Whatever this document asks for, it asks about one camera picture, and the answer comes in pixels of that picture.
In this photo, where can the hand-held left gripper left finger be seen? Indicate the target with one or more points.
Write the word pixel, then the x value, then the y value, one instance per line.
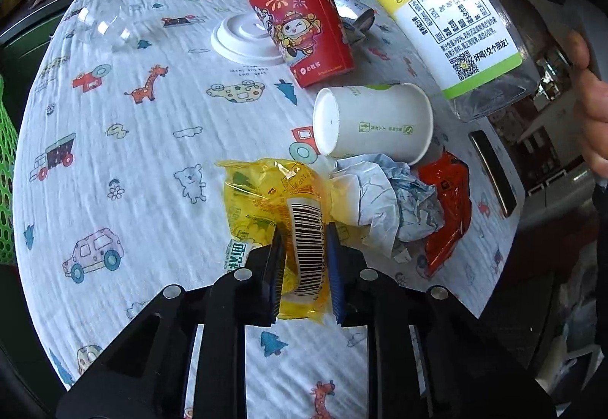
pixel 278 279

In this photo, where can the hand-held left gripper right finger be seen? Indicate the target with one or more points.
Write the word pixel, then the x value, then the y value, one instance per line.
pixel 335 279

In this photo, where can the yellow plastic wrapper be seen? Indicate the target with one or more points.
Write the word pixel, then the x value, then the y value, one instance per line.
pixel 304 191

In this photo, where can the green plastic basket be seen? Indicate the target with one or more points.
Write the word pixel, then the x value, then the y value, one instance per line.
pixel 7 172

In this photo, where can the person's right hand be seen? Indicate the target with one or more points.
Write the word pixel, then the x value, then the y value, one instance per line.
pixel 593 105

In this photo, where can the crumpled white paper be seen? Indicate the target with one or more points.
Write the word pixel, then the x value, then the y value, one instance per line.
pixel 375 200

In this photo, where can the red plastic wrapper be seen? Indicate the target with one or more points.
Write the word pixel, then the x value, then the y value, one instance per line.
pixel 451 191

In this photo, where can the white paper cup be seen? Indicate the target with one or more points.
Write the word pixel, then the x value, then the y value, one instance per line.
pixel 380 124

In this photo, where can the white printed cloth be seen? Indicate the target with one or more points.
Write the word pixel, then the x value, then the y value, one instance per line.
pixel 166 138

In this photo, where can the white plastic cup lid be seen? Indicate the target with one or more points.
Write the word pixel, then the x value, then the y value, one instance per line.
pixel 237 36

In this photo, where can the silver foil wrapper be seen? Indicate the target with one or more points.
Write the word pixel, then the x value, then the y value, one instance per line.
pixel 351 12

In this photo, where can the red printed paper cup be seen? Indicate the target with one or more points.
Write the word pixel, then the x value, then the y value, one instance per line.
pixel 294 5

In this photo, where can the clear plastic cup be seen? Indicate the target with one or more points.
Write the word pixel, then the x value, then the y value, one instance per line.
pixel 102 24

